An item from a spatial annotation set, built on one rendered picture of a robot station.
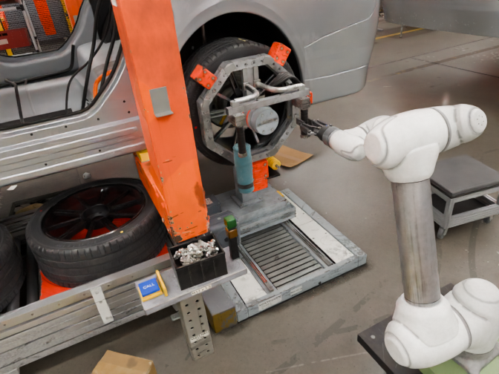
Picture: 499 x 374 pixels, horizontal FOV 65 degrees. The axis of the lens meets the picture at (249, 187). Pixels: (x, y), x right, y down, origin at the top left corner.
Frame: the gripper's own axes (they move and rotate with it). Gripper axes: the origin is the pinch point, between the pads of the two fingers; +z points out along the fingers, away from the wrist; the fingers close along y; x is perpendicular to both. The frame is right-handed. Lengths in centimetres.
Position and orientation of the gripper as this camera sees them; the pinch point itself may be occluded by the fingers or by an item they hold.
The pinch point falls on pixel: (304, 121)
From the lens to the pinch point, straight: 192.9
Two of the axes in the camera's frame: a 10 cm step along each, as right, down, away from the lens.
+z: -4.5, -4.4, 7.8
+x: -0.8, -8.5, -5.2
